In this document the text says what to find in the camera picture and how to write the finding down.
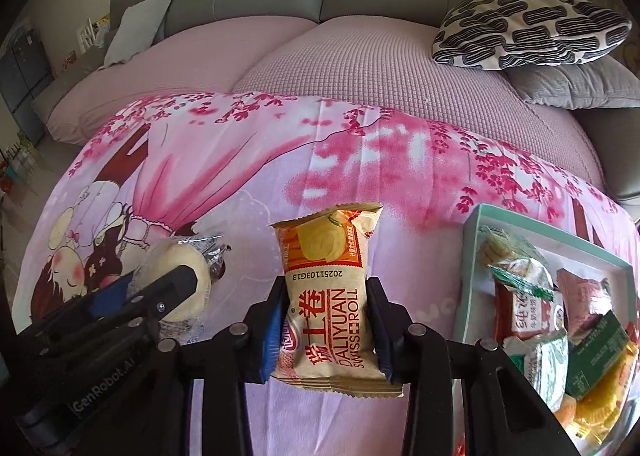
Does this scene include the light grey pillow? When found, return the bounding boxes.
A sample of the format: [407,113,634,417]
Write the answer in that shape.
[102,0,177,68]

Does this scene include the dark green snack packet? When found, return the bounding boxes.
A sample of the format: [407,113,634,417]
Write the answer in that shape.
[565,310,632,399]

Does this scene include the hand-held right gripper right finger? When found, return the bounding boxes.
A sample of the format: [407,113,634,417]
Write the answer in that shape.
[365,276,566,456]

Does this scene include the pink waffle sofa cover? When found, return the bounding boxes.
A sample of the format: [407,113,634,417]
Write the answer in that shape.
[32,16,606,202]

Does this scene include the yellow snack packet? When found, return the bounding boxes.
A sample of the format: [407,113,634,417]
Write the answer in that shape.
[555,341,638,442]

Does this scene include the orange cake roll packet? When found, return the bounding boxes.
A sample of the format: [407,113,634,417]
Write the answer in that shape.
[269,203,403,399]

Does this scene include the red and white biscuit packet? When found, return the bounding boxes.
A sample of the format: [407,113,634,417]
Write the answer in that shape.
[495,283,566,342]

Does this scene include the clear-wrapped white bun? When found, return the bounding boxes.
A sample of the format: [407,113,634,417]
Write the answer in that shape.
[135,234,231,337]

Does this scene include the pink snack packet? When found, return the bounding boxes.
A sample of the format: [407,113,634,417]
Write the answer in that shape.
[556,267,612,332]

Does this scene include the green and white snack packet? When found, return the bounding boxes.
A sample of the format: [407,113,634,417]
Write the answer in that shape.
[502,331,570,412]

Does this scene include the black and white patterned pillow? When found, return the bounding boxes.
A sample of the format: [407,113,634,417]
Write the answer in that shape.
[432,0,633,72]

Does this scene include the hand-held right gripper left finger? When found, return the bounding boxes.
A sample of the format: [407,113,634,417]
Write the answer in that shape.
[150,277,287,456]

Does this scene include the green-striped cracker packet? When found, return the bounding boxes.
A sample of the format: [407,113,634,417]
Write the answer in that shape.
[479,231,555,297]

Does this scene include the dark cabinet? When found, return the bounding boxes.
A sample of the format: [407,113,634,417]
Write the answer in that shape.
[0,28,53,147]

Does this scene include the white rack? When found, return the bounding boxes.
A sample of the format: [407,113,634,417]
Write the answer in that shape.
[75,18,113,54]

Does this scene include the teal cardboard box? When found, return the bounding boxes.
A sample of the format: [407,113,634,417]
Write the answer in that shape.
[452,203,640,456]

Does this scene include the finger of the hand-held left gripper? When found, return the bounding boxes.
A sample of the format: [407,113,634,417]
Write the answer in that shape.
[30,272,136,332]
[90,264,199,337]

